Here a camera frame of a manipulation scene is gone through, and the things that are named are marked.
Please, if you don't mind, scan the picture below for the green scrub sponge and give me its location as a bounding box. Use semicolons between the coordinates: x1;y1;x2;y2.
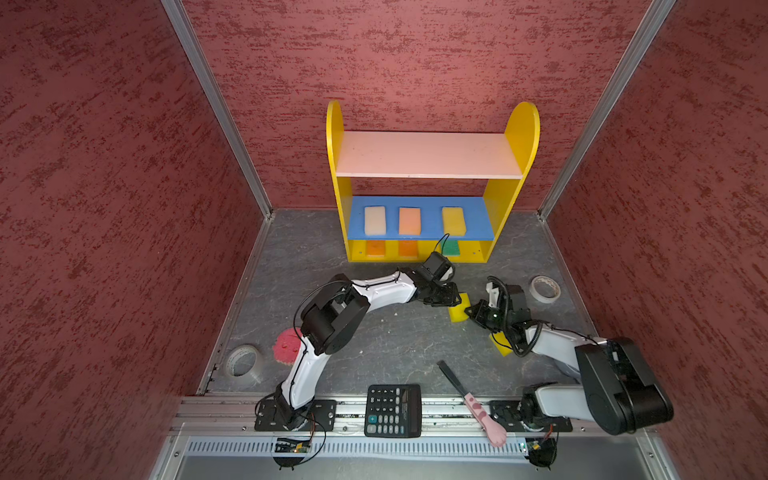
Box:
440;240;461;257

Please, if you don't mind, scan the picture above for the peach orange sponge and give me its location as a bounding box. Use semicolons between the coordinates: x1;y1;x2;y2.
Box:
398;207;422;237

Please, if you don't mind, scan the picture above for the yellow orange scrub sponge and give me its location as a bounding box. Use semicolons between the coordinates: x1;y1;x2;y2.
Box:
366;240;386;258

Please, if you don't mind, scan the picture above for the pale pink sponge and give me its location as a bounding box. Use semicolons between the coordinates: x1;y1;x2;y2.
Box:
364;206;387;237

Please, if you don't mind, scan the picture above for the pink round smiley sponge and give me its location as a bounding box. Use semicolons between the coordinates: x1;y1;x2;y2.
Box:
272;328;303;366

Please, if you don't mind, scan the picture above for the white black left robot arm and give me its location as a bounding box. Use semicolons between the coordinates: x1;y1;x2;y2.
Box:
274;262;461;429

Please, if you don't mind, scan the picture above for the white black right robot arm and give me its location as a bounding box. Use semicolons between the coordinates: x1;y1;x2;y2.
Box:
459;277;674;435

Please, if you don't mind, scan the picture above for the yellow shelf unit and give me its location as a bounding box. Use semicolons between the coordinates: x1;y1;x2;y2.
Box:
326;100;541;263

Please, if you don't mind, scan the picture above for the white tape roll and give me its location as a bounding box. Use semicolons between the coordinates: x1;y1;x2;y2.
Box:
529;275;562;304

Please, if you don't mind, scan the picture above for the black calculator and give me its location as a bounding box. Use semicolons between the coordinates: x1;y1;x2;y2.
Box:
364;384;422;439

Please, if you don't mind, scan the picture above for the grey tape roll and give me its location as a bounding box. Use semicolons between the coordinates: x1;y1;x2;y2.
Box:
224;344;264;385

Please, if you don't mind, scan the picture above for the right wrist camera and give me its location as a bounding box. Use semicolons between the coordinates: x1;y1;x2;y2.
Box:
486;281;500;308

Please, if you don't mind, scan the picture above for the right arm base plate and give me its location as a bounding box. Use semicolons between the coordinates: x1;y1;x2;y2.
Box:
488;400;573;434

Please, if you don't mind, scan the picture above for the pink handled black brush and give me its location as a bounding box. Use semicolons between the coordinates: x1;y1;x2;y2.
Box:
437;360;507;448

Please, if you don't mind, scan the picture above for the perforated cable duct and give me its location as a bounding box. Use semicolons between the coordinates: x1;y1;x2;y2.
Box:
183;436;528;463

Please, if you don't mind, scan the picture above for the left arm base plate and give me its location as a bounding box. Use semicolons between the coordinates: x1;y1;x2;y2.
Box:
253;398;337;433

